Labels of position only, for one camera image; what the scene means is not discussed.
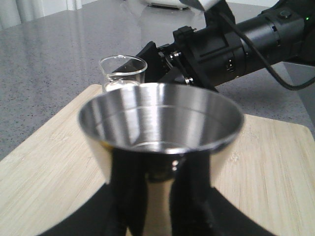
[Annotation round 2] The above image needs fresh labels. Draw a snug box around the grey curtain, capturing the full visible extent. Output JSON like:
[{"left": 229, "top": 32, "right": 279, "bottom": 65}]
[{"left": 0, "top": 0, "right": 92, "bottom": 30}]

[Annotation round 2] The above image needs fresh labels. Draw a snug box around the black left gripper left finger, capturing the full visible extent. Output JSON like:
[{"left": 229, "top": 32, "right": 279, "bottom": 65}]
[{"left": 43, "top": 149, "right": 147, "bottom": 236}]

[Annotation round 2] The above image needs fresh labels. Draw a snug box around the small glass beaker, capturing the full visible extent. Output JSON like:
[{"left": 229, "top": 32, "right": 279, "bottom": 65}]
[{"left": 99, "top": 55, "right": 148, "bottom": 93}]

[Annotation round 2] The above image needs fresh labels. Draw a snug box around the wooden cutting board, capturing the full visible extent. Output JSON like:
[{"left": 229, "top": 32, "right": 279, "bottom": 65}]
[{"left": 0, "top": 85, "right": 315, "bottom": 236}]

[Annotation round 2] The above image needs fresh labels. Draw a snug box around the white appliance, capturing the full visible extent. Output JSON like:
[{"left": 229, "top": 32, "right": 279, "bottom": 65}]
[{"left": 144, "top": 0, "right": 189, "bottom": 10}]

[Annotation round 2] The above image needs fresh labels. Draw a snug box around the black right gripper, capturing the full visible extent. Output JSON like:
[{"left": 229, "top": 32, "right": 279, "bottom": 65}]
[{"left": 115, "top": 26, "right": 244, "bottom": 92}]

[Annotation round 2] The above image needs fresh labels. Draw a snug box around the steel double jigger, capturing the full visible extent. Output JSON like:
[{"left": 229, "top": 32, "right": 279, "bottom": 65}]
[{"left": 78, "top": 83, "right": 244, "bottom": 236}]

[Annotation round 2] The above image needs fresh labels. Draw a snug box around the black camera cable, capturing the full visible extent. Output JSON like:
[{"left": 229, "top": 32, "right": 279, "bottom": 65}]
[{"left": 218, "top": 12, "right": 315, "bottom": 91}]

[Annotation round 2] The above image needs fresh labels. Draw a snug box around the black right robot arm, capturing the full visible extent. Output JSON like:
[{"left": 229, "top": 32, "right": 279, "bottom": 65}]
[{"left": 138, "top": 0, "right": 315, "bottom": 90}]

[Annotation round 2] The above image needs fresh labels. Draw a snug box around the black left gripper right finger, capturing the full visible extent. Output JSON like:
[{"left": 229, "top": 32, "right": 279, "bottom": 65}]
[{"left": 170, "top": 151, "right": 272, "bottom": 236}]

